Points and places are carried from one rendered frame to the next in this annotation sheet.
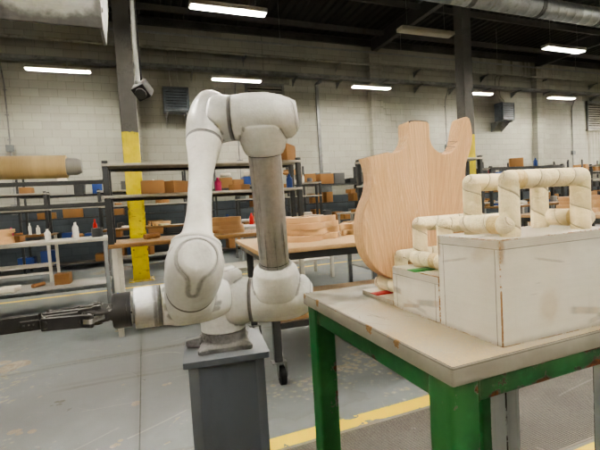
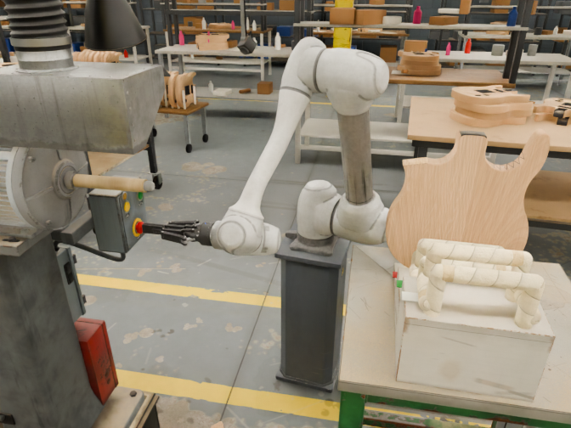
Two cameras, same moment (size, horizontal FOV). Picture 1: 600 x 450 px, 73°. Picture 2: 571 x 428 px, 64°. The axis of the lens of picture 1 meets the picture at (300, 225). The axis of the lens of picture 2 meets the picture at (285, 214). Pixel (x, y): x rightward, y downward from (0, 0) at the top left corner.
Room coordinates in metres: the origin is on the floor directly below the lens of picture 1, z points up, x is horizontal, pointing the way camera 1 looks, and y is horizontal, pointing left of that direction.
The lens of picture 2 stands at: (-0.10, -0.48, 1.68)
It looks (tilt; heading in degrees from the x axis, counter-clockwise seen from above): 27 degrees down; 31
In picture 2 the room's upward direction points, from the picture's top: straight up
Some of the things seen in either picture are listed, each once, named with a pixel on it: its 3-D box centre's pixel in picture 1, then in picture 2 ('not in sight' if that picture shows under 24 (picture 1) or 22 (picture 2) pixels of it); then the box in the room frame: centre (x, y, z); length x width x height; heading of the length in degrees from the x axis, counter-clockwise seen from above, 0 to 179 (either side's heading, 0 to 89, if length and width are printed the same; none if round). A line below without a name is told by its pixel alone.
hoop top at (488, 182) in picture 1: (506, 181); (478, 254); (0.77, -0.40, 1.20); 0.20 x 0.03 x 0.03; 110
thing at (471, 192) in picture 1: (472, 208); (432, 269); (0.74, -0.32, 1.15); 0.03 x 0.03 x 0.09
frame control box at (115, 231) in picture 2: not in sight; (98, 223); (0.69, 0.71, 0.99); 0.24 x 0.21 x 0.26; 111
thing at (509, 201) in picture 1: (509, 208); (434, 292); (0.67, -0.35, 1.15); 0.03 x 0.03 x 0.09
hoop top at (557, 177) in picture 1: (545, 178); (486, 277); (0.69, -0.43, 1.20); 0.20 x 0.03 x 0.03; 110
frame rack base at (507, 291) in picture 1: (524, 277); (465, 335); (0.74, -0.41, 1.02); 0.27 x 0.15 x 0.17; 111
